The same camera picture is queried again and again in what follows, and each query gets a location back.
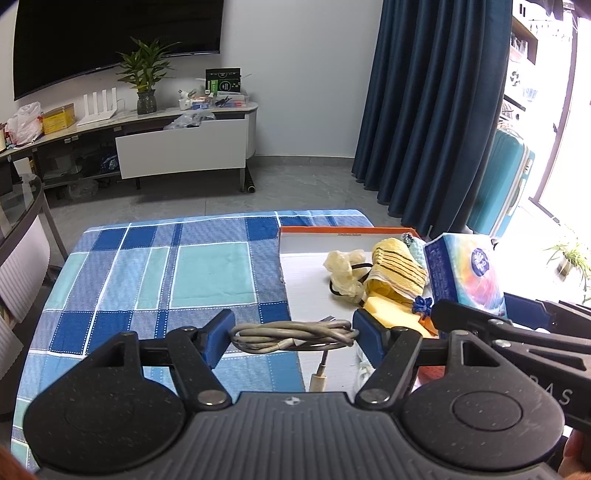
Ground potted plant in glass vase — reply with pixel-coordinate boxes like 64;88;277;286
115;37;181;116

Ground yellow box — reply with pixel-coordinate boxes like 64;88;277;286
42;104;77;136

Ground clear plastic bags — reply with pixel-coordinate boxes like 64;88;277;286
164;113;218;131

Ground black hair band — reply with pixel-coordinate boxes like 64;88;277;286
329;262;375;305

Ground cream hair scrunchie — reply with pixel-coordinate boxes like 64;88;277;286
323;249;365;301

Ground clutter of small items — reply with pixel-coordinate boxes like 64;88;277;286
178;88;252;112

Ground orange yellow plush toy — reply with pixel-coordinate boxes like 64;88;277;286
412;295;439;337

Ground small spider plant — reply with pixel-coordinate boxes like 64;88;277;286
545;226;591;296

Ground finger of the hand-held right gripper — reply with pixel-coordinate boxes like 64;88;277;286
504;293;591;335
430;299;591;370

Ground grey cable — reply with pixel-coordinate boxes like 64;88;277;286
229;316;360;393

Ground window shelf with jars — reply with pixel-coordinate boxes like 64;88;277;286
501;0;578;134

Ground light blue crocheted pouch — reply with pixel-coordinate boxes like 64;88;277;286
402;234;428;268

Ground colourful tissue packet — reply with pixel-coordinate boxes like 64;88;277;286
424;233;509;319

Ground dark blue curtain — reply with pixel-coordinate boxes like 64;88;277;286
353;0;513;232

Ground teal suitcase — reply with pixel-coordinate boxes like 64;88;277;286
466;129;536;238

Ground white television cabinet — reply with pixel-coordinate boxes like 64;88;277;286
0;99;259;192

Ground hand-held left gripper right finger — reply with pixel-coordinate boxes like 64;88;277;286
352;308;497;409

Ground white cardboard box orange rim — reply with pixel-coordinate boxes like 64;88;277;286
277;225;462;398

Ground blue checked tablecloth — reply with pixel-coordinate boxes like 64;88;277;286
11;210;376;472

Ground black and green box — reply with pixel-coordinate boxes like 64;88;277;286
205;68;243;95

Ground black television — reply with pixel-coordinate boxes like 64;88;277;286
14;0;225;101

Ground person's right hand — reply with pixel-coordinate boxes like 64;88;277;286
556;429;591;480

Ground yellow sponge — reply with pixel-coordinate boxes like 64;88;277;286
360;295;435;340

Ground striped yellow towel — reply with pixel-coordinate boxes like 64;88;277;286
365;237;428;308

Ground white router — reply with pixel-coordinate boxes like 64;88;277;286
76;90;118;127

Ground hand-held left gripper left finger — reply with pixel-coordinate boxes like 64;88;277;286
99;309;236;409

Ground white plastic bag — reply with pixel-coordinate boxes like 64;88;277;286
6;102;44;145

